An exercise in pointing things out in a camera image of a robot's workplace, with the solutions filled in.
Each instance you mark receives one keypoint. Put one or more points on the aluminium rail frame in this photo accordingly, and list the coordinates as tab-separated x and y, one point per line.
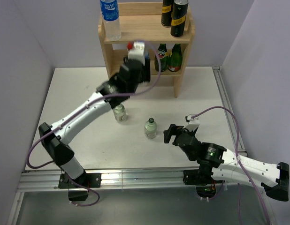
120	151

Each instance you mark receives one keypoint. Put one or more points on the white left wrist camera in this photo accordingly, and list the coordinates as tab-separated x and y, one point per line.
136	51

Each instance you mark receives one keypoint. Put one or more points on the clear glass bottle green cap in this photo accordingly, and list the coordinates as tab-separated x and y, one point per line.
150	128

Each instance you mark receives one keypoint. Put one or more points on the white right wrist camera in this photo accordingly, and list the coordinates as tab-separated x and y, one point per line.
192	122

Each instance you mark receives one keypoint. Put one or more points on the clear water bottle blue label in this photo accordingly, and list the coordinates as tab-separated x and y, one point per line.
110	14

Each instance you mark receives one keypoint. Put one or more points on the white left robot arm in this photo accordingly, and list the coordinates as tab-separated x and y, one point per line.
57	137

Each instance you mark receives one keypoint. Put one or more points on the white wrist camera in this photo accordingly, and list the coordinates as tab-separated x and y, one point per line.
136	51
192	122

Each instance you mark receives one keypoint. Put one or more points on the dark green bottle yellow label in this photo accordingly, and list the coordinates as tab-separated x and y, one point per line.
175	58

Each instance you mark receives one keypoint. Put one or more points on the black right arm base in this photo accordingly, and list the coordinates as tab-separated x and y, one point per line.
206	187

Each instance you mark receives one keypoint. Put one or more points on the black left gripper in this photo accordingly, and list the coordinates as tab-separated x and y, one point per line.
147	70

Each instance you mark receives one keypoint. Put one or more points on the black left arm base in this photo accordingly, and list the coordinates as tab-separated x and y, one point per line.
79	190

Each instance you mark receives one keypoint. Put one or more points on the black can yellow label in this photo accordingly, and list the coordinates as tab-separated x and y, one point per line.
166	13

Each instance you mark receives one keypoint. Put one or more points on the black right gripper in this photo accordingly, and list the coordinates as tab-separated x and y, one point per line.
176	135

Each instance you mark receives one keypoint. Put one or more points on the green glass bottle red label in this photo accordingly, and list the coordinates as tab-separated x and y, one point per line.
163	56

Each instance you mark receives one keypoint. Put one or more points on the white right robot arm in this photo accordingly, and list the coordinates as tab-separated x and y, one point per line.
217	163

